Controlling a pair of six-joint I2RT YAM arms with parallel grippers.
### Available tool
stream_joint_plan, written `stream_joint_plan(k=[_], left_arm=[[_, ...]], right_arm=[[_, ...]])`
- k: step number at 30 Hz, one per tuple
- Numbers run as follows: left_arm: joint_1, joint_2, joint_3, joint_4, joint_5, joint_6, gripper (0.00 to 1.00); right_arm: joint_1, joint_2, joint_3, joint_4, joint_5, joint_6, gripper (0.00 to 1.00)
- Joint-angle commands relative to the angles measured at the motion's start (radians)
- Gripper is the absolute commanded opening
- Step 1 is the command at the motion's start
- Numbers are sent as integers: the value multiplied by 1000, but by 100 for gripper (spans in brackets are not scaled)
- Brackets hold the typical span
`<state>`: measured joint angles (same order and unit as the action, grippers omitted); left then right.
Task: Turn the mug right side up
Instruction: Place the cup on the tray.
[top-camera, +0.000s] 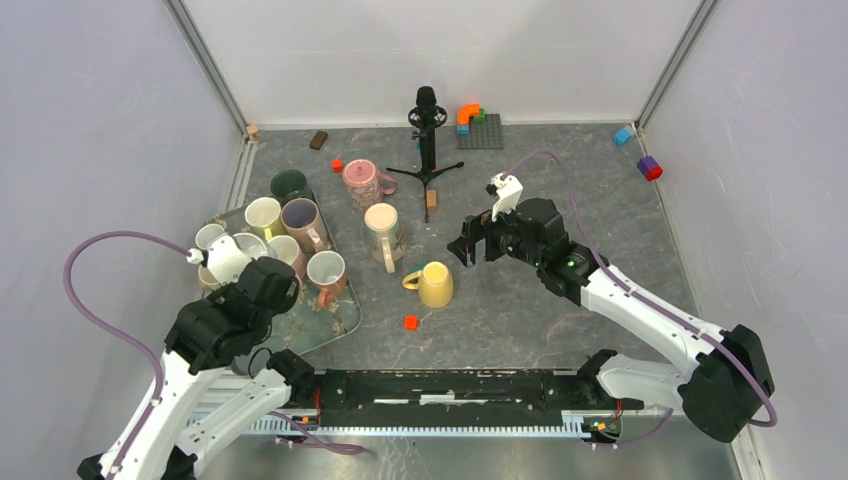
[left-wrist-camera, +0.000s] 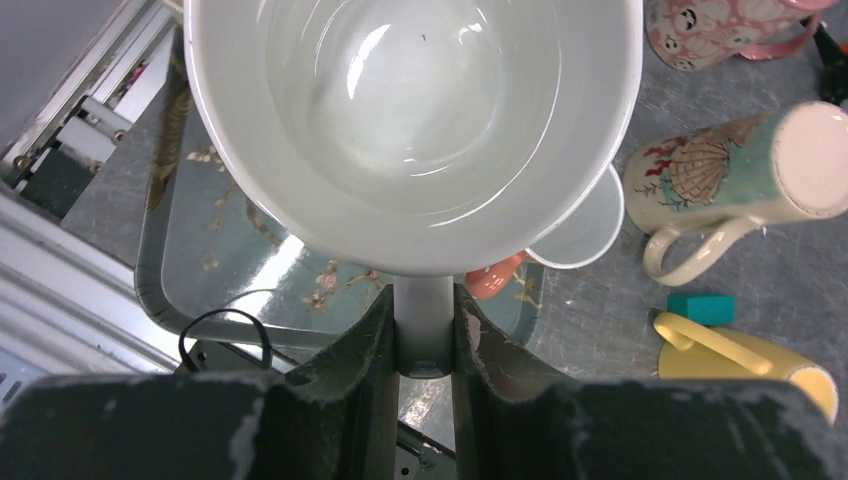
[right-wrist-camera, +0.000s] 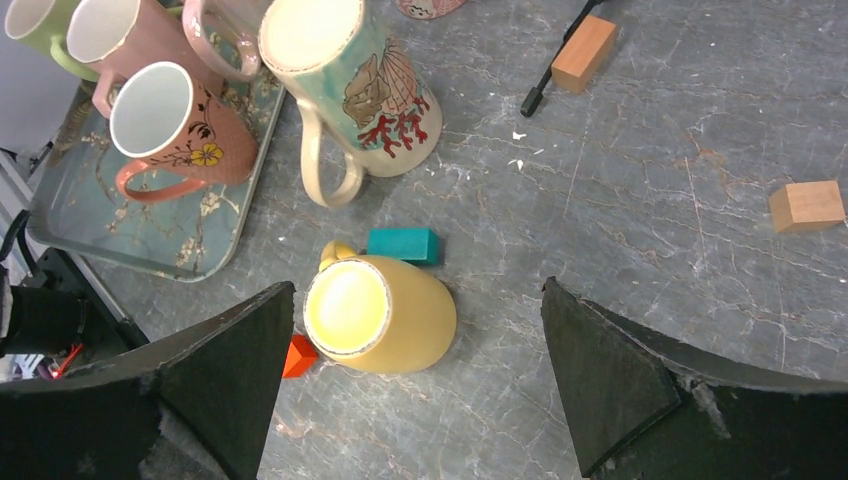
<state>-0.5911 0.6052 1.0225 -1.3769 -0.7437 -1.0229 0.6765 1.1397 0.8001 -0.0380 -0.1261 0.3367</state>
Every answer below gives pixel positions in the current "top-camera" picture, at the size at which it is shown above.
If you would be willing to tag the red cube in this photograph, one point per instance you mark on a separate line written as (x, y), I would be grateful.
(411, 323)

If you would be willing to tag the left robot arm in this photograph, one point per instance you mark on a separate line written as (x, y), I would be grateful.
(205, 338)

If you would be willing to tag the salmon flower mug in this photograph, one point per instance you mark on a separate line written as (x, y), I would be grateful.
(327, 271)

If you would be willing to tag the floral green tray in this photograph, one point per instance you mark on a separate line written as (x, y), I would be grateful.
(305, 326)

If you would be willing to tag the pink ghost pattern mug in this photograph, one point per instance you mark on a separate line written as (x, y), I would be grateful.
(366, 184)

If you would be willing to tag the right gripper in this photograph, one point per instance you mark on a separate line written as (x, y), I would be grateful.
(479, 227)

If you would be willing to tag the iridescent pink mug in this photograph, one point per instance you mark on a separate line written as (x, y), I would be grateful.
(302, 220)

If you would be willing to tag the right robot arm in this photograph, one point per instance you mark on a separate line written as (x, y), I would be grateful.
(720, 379)

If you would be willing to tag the blue white mug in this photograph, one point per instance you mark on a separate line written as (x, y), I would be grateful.
(251, 245)

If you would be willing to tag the yellow-green octagonal mug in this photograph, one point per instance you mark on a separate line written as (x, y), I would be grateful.
(263, 217)

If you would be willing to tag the dark green mug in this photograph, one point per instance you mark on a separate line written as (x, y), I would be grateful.
(289, 185)

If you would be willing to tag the teal block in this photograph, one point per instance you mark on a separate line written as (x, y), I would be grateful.
(416, 269)

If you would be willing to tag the yellow mug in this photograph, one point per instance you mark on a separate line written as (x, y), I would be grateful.
(433, 284)

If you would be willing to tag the purple red block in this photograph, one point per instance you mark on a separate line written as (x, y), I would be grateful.
(649, 168)

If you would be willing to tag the blue block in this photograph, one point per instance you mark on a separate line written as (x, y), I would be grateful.
(623, 135)

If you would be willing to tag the brown block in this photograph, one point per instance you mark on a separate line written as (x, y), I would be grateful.
(318, 141)

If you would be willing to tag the small grey-blue mug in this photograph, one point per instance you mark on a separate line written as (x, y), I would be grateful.
(207, 234)

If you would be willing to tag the orange curved block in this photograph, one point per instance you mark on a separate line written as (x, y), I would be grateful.
(466, 113)

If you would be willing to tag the pink octagonal mug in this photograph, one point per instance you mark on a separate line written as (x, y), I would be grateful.
(288, 250)

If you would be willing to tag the black microphone on tripod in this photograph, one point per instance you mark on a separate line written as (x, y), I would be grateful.
(425, 118)

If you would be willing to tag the grey lego baseplate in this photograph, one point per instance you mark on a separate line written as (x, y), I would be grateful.
(487, 135)

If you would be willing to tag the tall seashell cream mug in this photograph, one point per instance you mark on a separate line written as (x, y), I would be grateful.
(386, 237)

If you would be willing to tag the light green mug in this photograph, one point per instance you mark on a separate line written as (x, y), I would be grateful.
(207, 281)

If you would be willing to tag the green lego brick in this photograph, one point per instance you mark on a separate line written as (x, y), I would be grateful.
(480, 115)

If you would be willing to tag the wooden block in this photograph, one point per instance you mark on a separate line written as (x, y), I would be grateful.
(431, 200)

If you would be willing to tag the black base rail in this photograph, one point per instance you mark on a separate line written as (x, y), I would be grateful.
(447, 398)

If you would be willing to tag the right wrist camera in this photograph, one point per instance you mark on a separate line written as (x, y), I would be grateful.
(506, 189)

